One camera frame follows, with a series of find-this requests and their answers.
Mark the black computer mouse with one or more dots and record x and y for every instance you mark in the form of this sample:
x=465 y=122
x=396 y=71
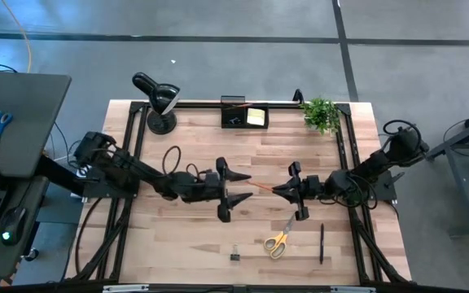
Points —
x=12 y=224

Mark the black castor wheel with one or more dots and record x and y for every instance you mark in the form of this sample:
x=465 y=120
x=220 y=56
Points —
x=31 y=254

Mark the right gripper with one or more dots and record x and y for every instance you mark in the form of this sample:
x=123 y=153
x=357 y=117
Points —
x=309 y=187

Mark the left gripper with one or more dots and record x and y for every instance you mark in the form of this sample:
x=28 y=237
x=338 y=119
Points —
x=202 y=187

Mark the black camera bracket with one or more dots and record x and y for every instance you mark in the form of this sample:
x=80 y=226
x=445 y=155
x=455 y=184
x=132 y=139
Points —
x=298 y=97

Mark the black mesh desk organizer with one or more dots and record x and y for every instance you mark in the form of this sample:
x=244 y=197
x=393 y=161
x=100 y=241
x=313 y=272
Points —
x=234 y=114

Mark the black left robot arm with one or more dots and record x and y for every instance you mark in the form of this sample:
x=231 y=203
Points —
x=137 y=171

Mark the black pen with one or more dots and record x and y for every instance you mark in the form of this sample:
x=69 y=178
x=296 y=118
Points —
x=322 y=244

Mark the yellow sticky note pad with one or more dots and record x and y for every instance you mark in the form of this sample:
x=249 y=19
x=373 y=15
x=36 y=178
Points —
x=255 y=117

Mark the dark grey side desk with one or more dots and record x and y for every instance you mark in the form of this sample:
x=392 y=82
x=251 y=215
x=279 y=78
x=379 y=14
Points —
x=35 y=122

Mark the green plant in white pot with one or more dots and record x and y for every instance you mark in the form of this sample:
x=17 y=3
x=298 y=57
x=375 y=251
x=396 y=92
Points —
x=320 y=116

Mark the orange pencil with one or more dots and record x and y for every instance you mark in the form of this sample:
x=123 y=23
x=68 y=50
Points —
x=244 y=105
x=261 y=186

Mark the black desk lamp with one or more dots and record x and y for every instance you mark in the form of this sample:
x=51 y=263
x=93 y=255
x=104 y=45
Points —
x=161 y=122

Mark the black binder clip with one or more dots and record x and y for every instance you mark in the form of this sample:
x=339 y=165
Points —
x=235 y=257

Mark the silver frame bracket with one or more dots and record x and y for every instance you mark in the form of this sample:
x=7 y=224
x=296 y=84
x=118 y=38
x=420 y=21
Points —
x=352 y=289
x=124 y=288

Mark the black metal stand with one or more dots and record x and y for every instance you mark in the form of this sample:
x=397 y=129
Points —
x=464 y=191

